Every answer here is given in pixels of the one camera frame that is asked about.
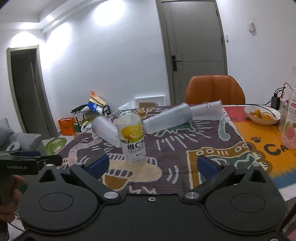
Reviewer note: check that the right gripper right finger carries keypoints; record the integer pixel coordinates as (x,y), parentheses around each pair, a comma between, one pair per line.
(216,176)

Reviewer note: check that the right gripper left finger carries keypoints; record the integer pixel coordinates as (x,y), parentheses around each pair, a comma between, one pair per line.
(88,176)

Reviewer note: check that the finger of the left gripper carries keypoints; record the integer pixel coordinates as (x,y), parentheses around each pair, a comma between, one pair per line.
(26,162)

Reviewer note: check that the lemon vitamin water bottle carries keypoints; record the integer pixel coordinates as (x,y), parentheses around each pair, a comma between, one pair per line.
(130,134)

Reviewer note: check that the frosted cup near chair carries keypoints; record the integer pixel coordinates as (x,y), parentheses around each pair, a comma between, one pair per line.
(210,111)

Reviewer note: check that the frosted cup near bottle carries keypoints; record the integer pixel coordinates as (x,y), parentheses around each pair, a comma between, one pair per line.
(170,118)

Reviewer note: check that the person's left hand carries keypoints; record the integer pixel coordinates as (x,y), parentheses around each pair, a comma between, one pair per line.
(10,196)

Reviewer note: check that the grey sofa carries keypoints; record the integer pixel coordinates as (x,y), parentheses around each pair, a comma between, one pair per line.
(11,141)

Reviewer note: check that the green floor mat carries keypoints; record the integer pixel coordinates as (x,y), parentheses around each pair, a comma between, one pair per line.
(55,145)

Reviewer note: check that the dark woven patterned blanket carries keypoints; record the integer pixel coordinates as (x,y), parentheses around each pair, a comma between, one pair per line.
(171,164)

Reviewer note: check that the orange paper bag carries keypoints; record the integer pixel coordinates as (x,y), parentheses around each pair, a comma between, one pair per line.
(66,126)

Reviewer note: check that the black cart with bags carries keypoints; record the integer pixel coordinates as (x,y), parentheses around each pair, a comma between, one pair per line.
(94,107)

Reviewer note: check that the orange cat table mat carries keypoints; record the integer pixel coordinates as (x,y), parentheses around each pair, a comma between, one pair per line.
(264,141)

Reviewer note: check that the dark open doorway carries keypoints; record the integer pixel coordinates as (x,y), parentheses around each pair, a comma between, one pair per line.
(28,91)

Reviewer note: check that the white fruit bowl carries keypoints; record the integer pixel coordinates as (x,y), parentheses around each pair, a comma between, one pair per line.
(262,115)

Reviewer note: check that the pink guava juice bottle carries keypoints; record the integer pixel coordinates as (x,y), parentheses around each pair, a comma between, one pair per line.
(288,134)

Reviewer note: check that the orange upholstered chair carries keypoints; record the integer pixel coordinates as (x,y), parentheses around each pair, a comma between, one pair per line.
(210,88)

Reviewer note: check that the white foam packaging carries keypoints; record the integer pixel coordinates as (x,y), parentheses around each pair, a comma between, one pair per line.
(150,101)

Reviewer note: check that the black power adapter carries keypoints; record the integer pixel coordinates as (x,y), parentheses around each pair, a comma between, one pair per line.
(275,102)

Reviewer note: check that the ribbed clear glass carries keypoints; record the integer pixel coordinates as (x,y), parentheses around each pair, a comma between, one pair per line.
(283,116)

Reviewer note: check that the grey door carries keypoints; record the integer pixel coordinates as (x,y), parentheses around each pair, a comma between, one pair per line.
(192,31)

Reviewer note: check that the black door handle lock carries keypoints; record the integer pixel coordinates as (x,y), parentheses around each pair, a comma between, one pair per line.
(174,62)

